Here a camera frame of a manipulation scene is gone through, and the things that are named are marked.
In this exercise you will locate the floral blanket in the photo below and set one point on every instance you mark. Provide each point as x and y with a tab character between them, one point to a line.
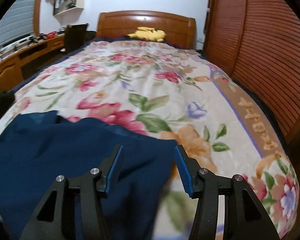
160	92

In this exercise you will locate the yellow plush toy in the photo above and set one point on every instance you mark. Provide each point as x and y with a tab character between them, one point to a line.
148	34

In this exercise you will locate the wooden louvered wardrobe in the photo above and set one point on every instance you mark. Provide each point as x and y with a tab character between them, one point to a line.
265	42

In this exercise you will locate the black chair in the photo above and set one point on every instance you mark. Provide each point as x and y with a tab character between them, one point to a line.
76	36

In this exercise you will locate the navy bed sheet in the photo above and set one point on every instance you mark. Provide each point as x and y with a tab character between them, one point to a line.
32	76

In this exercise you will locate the dark blue jacket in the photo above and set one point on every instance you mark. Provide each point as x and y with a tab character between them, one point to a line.
52	155

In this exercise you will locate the window with blinds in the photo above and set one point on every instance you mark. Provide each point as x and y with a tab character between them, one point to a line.
13	27

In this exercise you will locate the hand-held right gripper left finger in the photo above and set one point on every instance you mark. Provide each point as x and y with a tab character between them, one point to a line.
113	166

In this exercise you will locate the wooden bed headboard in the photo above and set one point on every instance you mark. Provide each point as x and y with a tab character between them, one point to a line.
145	23

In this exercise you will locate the black cloth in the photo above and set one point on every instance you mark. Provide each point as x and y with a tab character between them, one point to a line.
1	102

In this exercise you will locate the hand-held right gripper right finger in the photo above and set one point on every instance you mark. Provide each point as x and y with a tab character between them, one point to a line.
183	172

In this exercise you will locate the wooden desk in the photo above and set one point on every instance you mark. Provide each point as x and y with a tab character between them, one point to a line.
12	62

